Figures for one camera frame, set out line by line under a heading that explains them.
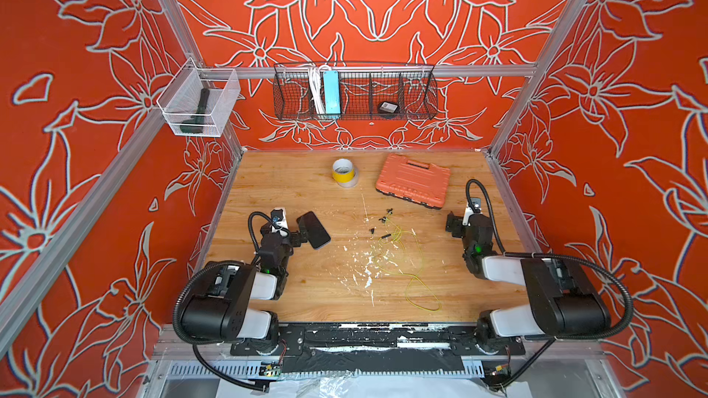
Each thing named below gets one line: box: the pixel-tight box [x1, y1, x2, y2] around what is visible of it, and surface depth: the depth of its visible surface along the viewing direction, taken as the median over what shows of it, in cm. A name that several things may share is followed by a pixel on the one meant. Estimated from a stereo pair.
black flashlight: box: [179, 87, 211, 134], surface depth 83 cm
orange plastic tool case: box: [375, 153, 451, 211], surface depth 105 cm
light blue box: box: [323, 70, 342, 115], surface depth 91 cm
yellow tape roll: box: [331, 158, 355, 184], surface depth 108 cm
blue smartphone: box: [295, 210, 331, 250], surface depth 97 cm
